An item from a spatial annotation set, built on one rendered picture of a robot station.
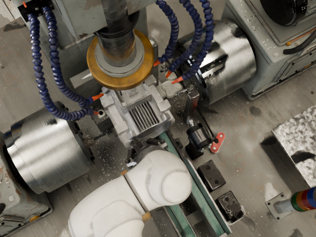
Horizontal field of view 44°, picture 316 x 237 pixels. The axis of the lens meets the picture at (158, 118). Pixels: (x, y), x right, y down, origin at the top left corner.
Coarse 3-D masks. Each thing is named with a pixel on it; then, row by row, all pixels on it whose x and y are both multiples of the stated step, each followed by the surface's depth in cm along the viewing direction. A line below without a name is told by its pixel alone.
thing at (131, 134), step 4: (104, 88) 128; (108, 88) 128; (104, 92) 129; (108, 92) 130; (160, 116) 126; (164, 116) 125; (168, 116) 126; (164, 120) 125; (168, 128) 137; (128, 132) 124; (132, 132) 124; (128, 136) 124; (132, 136) 123
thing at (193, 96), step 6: (192, 96) 110; (198, 96) 111; (186, 102) 116; (192, 102) 113; (186, 108) 120; (192, 108) 119; (186, 114) 125; (192, 114) 126; (186, 120) 130; (192, 120) 132
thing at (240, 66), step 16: (192, 32) 131; (224, 32) 126; (240, 32) 127; (176, 48) 129; (224, 48) 124; (240, 48) 124; (192, 64) 124; (208, 64) 123; (224, 64) 124; (240, 64) 125; (192, 80) 131; (208, 80) 124; (224, 80) 126; (240, 80) 129; (208, 96) 127; (224, 96) 135
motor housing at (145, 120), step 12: (156, 96) 130; (108, 108) 129; (144, 108) 126; (156, 108) 127; (120, 120) 127; (132, 120) 125; (144, 120) 124; (156, 120) 123; (168, 120) 128; (144, 132) 139; (156, 132) 139
